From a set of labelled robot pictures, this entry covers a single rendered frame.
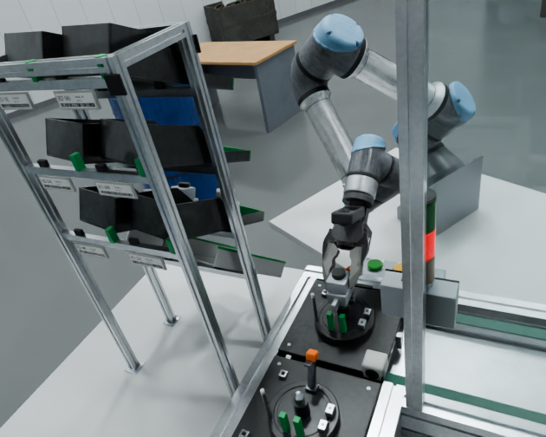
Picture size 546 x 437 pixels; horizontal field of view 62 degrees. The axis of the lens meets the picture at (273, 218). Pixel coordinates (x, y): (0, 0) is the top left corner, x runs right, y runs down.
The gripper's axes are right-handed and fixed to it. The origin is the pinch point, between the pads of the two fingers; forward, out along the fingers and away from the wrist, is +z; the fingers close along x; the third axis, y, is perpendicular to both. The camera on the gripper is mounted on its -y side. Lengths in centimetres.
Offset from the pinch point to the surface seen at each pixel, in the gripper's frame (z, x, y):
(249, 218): -8.9, 21.0, -7.9
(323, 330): 10.8, 3.0, 6.5
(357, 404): 23.4, -8.9, 0.0
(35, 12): -343, 588, 229
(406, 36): -18, -18, -53
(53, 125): -13, 49, -42
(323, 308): 5.5, 5.4, 10.5
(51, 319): 36, 207, 111
